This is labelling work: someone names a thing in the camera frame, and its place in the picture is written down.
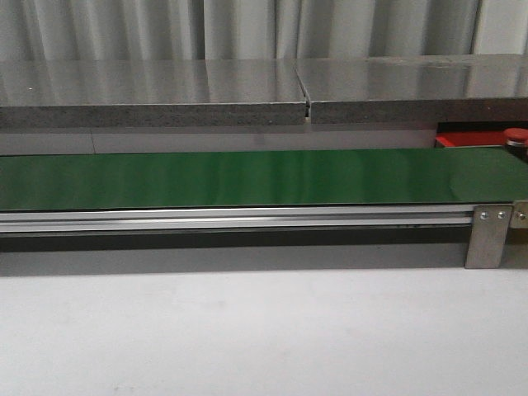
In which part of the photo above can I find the aluminium conveyor side rail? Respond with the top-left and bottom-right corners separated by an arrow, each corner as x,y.
1,205 -> 475,235

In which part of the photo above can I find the left grey stone slab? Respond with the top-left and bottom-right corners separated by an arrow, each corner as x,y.
1,59 -> 306,128

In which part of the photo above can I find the grey stone slab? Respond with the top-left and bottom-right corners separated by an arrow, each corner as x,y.
1,59 -> 306,128
295,54 -> 527,124

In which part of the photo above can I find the green conveyor belt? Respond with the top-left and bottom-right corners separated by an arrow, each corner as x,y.
1,148 -> 527,211

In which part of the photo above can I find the right grey stone slab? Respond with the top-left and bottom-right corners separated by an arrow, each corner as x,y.
295,54 -> 527,124

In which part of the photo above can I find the metal conveyor support bracket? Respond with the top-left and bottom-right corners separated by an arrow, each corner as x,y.
464,205 -> 512,269

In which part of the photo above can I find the grey pleated curtain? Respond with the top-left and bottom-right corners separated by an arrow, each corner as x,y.
1,1 -> 481,61

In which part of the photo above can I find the red plastic tray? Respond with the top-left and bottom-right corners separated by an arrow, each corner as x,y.
435,131 -> 509,153

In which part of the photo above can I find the conveyor end plate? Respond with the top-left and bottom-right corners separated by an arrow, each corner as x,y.
508,200 -> 528,245

